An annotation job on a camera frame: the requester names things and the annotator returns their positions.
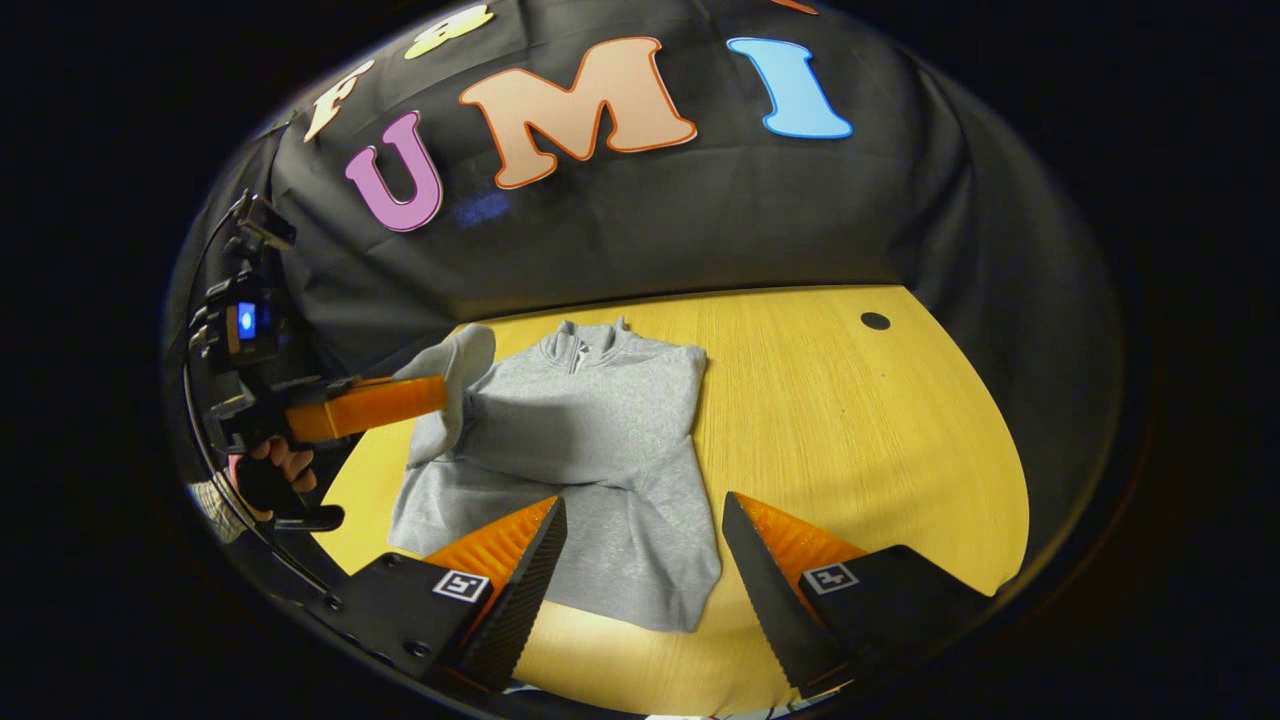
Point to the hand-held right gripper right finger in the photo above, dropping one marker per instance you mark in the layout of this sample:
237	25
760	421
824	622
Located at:
775	600

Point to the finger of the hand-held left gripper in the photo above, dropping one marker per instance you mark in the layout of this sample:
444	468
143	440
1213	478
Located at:
370	407

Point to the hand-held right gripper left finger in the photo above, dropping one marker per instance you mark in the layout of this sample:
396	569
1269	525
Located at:
520	600

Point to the grey zip-collar sweatshirt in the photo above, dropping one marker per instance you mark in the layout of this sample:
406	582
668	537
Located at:
600	440

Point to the black backdrop cloth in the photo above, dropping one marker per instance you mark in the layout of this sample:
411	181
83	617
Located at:
700	220

